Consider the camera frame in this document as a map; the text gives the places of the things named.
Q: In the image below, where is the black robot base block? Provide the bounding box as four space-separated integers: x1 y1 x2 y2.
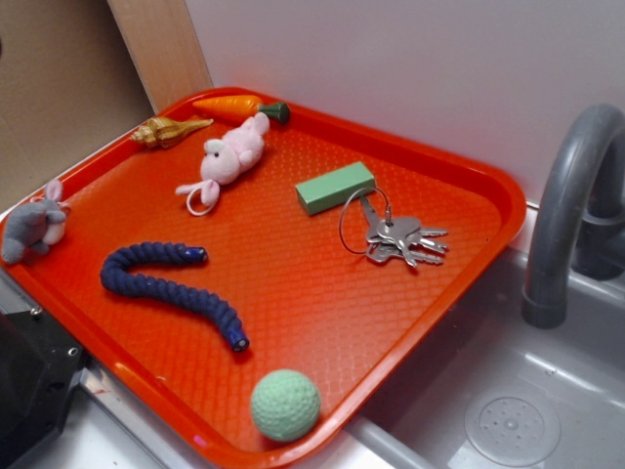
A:
1 311 86 468

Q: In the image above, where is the green rectangular block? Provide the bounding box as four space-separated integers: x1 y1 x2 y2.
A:
295 162 376 216

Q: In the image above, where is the orange plastic tray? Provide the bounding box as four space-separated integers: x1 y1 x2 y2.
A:
8 106 525 468

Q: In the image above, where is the pink plush bunny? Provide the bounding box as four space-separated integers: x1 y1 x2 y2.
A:
175 112 270 216

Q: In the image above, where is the orange toy carrot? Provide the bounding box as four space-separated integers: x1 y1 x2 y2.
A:
192 95 291 124

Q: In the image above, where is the green dimpled ball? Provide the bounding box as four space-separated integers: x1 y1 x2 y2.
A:
250 369 321 443

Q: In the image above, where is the tan spiral seashell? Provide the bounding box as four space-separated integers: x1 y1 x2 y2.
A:
131 116 214 149

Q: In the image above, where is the grey toy sink basin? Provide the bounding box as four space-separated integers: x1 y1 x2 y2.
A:
341 246 625 469

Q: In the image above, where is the wooden board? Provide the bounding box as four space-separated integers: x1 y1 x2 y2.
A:
108 0 213 112

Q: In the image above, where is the grey toy faucet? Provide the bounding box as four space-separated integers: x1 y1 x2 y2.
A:
521 104 624 329

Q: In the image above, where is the grey plush bunny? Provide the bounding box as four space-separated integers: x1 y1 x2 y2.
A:
1 180 68 265

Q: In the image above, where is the silver key bunch with ring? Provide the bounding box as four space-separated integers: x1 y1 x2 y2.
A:
338 188 449 269

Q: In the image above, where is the navy blue rope piece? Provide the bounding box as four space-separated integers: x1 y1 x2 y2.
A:
100 240 251 353

